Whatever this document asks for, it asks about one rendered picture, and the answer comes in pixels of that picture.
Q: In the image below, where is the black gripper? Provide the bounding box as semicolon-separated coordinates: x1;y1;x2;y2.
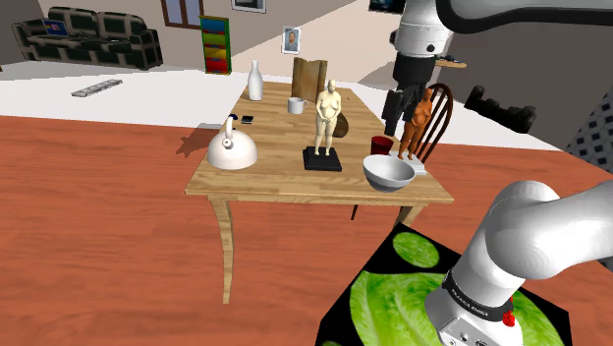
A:
382;51;436;139

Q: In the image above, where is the orange woman figure white base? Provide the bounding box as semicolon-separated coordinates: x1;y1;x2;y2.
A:
388;87;428;176

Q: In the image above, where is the red cup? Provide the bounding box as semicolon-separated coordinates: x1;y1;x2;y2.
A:
370;135;395;156

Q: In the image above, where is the dark wooden chair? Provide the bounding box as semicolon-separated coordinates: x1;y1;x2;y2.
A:
351;83;454;221

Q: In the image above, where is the brown round pot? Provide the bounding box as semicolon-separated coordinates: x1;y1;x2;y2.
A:
332;113;350;140

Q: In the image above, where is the white bowl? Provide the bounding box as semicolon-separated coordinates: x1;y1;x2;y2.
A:
362;153;417;194

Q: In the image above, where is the beige woman figure black base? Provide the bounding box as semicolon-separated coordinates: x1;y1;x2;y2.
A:
302;79;344;173

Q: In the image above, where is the brown paper bag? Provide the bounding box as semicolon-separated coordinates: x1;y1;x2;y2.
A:
291;57;329;103

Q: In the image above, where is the white mug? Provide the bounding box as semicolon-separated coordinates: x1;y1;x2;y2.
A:
287;96;310;116

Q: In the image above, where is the light wooden table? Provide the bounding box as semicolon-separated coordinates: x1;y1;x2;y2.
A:
185;81;455;306

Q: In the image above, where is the framed portrait picture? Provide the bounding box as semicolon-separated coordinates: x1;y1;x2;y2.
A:
281;26;303;55

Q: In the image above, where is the white bottle vase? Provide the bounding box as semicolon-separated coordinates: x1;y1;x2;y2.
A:
247;60;265;102

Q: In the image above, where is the white kettle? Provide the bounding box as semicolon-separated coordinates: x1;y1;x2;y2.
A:
206;116;258;171

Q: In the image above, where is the black green leaf robot stand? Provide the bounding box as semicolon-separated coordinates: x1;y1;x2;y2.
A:
315;222;574;346

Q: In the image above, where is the colourful bookshelf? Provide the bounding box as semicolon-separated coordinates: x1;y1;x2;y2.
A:
198;15;233;76

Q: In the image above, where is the brown framed window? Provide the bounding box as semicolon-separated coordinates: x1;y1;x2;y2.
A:
160;0;206;30

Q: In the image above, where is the grey flat remote control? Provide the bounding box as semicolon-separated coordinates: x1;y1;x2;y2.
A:
71;79;124;98

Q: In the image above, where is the dark checked sofa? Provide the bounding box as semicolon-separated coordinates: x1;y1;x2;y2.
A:
11;6;164;72

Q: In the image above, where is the dark wall picture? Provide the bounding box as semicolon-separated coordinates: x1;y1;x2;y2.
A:
368;0;408;15

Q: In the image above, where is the framed wall picture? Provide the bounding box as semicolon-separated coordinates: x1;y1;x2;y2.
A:
231;0;267;15

